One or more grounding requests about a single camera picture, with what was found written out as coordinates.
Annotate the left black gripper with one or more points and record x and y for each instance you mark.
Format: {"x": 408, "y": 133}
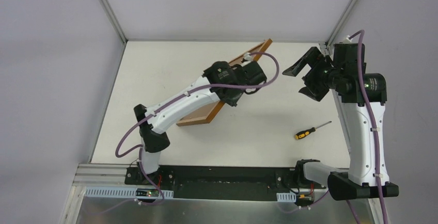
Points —
{"x": 255, "y": 73}

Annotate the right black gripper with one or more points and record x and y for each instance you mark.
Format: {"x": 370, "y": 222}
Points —
{"x": 315, "y": 75}

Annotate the black orange handle screwdriver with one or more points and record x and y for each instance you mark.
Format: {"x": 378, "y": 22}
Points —
{"x": 304, "y": 133}

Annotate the brown wooden photo frame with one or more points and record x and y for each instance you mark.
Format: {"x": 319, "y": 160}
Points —
{"x": 206, "y": 114}

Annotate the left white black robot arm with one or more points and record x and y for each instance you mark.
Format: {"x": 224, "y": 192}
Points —
{"x": 220, "y": 82}

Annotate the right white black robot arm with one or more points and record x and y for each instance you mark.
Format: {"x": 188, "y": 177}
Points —
{"x": 362, "y": 125}

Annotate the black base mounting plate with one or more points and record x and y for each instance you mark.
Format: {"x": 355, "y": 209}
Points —
{"x": 250, "y": 196}

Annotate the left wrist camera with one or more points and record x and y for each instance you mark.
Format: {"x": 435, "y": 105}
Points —
{"x": 247, "y": 57}

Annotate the right white cable duct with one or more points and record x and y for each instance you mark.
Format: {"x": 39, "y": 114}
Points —
{"x": 286, "y": 197}

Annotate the white cable duct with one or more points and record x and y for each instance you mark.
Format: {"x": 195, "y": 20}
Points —
{"x": 286, "y": 197}
{"x": 128, "y": 193}

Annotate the aluminium front rail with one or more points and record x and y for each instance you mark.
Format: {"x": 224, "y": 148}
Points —
{"x": 99, "y": 174}

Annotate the left white cable duct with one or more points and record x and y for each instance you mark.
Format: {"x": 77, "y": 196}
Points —
{"x": 128, "y": 193}

